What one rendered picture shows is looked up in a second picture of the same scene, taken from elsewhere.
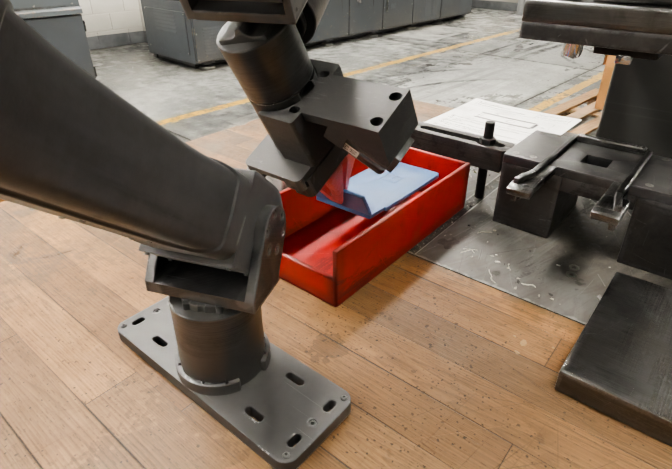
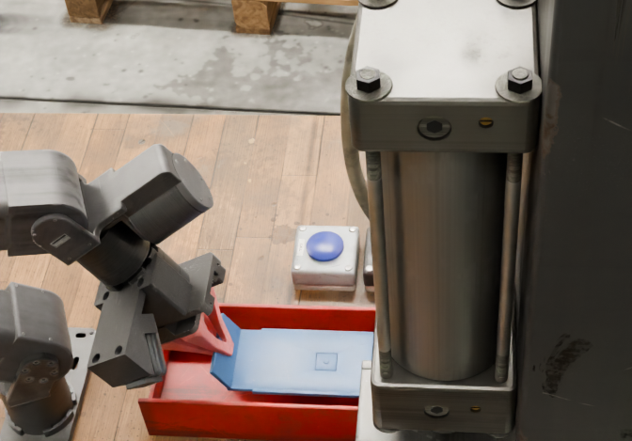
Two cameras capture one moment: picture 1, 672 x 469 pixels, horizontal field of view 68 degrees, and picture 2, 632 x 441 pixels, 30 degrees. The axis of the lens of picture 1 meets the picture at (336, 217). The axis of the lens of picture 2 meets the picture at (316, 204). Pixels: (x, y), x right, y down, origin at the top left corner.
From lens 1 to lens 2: 0.97 m
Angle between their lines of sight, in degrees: 50
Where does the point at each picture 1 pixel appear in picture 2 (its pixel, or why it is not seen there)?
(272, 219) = (32, 365)
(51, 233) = not seen: hidden behind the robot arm
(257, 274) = (11, 388)
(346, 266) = (155, 415)
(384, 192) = (285, 373)
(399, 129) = (118, 371)
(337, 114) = (101, 328)
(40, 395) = not seen: outside the picture
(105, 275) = not seen: hidden behind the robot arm
